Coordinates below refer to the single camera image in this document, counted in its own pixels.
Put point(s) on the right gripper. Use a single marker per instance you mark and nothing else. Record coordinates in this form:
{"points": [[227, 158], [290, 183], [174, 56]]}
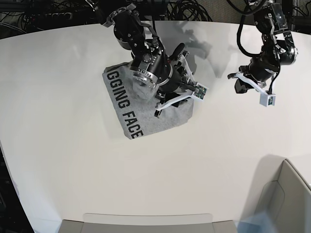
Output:
{"points": [[174, 80]]}

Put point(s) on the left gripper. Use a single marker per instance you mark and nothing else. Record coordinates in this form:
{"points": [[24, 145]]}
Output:
{"points": [[258, 71]]}

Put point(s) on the grey T-shirt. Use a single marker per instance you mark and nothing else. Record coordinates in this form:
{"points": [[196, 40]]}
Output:
{"points": [[135, 114]]}

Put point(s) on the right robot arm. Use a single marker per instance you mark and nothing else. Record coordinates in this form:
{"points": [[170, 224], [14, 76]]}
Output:
{"points": [[139, 38]]}

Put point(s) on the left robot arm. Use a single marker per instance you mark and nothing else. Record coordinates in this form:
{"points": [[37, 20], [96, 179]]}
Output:
{"points": [[278, 47]]}

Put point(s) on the grey cardboard box right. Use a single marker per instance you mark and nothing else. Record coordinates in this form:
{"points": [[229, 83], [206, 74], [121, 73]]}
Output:
{"points": [[289, 207]]}

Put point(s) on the blue translucent bag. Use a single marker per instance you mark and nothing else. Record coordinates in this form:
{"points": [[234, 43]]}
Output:
{"points": [[258, 223]]}

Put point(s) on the grey bin front edge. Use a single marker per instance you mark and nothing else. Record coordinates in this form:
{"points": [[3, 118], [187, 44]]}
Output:
{"points": [[102, 223]]}

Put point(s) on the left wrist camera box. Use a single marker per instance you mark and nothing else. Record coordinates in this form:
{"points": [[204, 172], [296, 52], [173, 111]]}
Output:
{"points": [[267, 99]]}

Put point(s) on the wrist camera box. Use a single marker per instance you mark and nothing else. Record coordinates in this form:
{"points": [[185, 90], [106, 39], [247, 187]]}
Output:
{"points": [[267, 99], [200, 91]]}

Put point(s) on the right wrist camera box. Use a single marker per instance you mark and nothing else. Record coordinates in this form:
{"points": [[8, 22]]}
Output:
{"points": [[200, 91]]}

